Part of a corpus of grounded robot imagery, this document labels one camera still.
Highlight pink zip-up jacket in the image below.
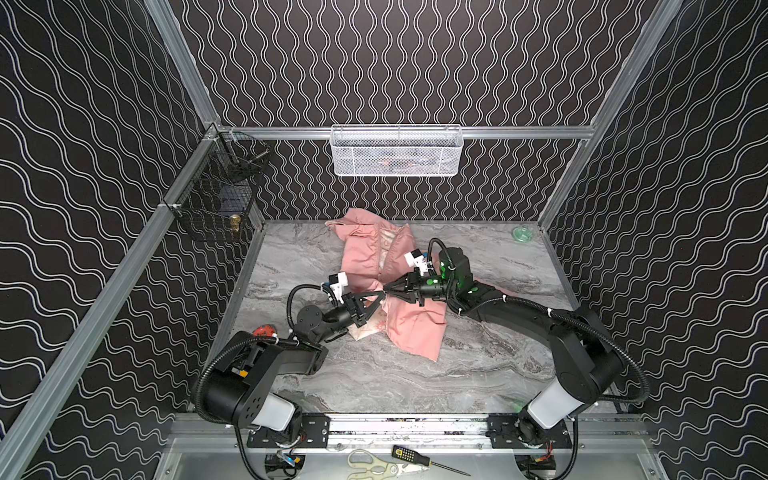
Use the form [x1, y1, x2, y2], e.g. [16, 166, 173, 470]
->
[325, 208, 517, 362]

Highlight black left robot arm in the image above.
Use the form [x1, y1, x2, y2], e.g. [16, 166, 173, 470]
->
[192, 291, 386, 437]

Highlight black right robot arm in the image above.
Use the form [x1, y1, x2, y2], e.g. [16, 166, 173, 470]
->
[384, 247, 651, 430]

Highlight green transparent lid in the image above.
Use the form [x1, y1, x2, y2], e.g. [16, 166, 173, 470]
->
[512, 225, 534, 243]

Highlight red tape roll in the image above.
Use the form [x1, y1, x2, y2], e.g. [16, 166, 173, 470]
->
[252, 325, 277, 337]

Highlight small brass bell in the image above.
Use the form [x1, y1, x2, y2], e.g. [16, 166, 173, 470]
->
[229, 214, 242, 233]

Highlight black yellow screwdriver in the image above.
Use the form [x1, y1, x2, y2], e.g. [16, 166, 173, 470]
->
[391, 445, 470, 477]

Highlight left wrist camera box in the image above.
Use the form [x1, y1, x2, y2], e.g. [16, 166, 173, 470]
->
[328, 272, 349, 304]

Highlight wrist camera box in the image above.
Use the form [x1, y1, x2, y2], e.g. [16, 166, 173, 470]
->
[328, 272, 349, 304]
[404, 249, 429, 277]

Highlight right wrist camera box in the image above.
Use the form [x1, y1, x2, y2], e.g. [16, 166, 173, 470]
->
[404, 249, 429, 277]

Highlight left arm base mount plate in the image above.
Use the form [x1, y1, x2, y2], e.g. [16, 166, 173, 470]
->
[246, 412, 331, 449]

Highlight scissors with pale handles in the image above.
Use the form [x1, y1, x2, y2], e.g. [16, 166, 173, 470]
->
[347, 449, 428, 480]

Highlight white wire mesh basket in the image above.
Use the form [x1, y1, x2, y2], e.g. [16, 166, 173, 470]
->
[329, 124, 464, 177]

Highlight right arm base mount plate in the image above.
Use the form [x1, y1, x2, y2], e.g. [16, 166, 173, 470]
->
[485, 413, 573, 449]

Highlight black wire basket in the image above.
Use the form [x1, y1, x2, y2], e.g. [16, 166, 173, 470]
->
[170, 130, 272, 245]

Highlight aluminium front rail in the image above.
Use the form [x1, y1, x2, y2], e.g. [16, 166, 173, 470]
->
[165, 413, 652, 454]

